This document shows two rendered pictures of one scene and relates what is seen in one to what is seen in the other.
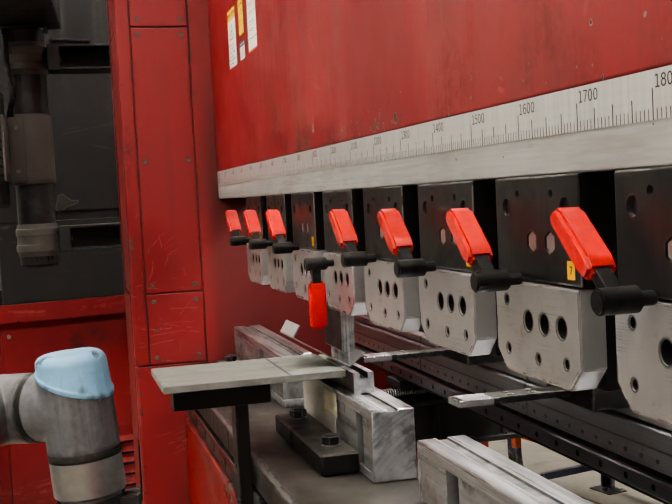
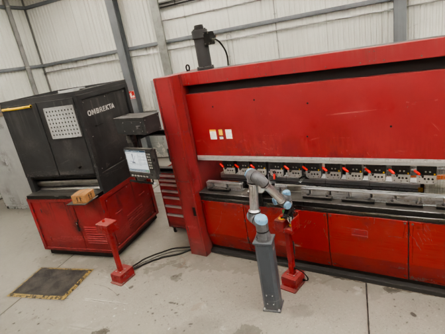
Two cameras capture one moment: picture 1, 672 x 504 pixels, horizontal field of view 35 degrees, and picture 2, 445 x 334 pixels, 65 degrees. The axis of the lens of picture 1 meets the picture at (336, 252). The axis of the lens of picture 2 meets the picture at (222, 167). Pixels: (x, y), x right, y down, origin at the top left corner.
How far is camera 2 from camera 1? 3.12 m
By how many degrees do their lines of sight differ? 43
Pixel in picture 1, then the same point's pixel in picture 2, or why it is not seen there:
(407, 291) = (300, 173)
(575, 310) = (340, 173)
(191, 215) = (195, 164)
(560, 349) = (337, 176)
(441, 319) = (312, 175)
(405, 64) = (301, 150)
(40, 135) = not seen: hidden behind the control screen
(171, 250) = (194, 171)
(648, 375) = (350, 177)
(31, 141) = not seen: hidden behind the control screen
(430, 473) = (304, 190)
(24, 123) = not seen: hidden behind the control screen
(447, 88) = (313, 154)
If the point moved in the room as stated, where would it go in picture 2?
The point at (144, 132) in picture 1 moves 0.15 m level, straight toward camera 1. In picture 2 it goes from (187, 152) to (197, 152)
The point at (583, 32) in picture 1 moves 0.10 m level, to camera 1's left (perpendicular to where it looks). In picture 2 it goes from (340, 154) to (335, 157)
